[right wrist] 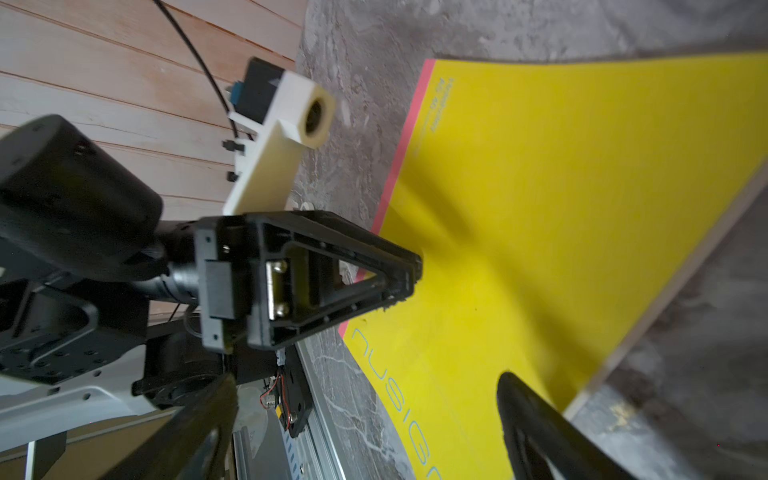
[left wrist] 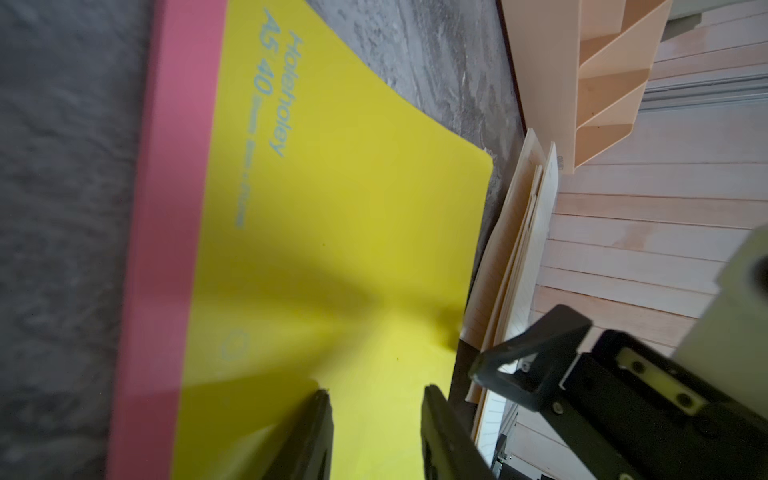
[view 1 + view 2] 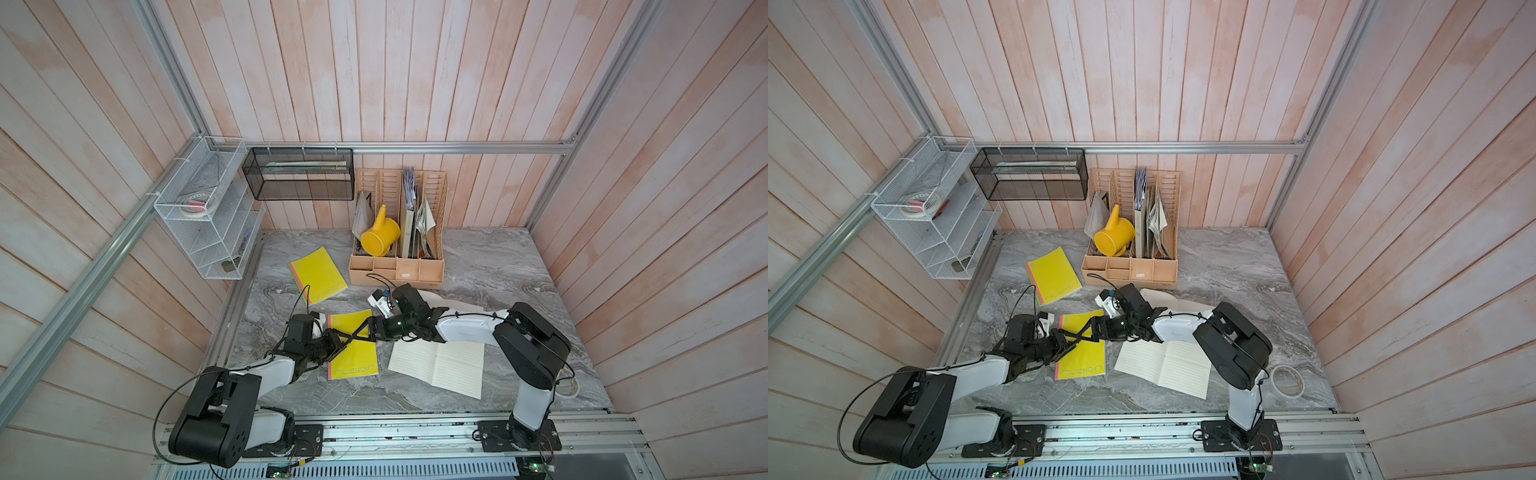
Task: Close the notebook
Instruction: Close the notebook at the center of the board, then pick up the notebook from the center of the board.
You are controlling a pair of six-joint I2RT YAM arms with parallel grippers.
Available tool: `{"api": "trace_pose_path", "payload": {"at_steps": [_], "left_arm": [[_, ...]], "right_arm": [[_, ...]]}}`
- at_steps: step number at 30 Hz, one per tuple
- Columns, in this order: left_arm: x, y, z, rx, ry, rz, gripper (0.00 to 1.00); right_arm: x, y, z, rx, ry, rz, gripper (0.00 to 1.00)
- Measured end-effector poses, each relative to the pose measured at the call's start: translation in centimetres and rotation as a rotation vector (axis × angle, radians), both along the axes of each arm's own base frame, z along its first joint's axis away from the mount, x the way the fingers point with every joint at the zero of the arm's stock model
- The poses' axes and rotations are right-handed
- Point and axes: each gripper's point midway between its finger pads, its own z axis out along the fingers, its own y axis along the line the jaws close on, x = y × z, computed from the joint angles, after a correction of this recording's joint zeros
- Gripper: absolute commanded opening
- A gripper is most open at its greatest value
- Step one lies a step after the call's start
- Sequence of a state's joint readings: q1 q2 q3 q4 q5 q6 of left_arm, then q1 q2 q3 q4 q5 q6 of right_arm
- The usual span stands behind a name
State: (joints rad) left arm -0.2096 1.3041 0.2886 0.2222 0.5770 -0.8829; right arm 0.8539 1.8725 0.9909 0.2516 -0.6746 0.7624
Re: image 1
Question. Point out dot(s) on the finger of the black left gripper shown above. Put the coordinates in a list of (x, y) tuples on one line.
[(313, 270)]

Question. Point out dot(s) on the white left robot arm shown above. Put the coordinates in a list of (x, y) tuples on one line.
[(107, 311)]

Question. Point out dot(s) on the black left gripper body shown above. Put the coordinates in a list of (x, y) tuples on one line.
[(235, 269)]

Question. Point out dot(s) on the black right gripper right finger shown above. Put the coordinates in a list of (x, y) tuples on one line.
[(541, 443)]

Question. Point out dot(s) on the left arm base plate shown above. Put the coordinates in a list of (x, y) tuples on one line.
[(294, 399)]

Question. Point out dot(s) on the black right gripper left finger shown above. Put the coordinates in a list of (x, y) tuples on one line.
[(193, 444)]

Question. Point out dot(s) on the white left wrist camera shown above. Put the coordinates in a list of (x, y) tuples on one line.
[(288, 114)]

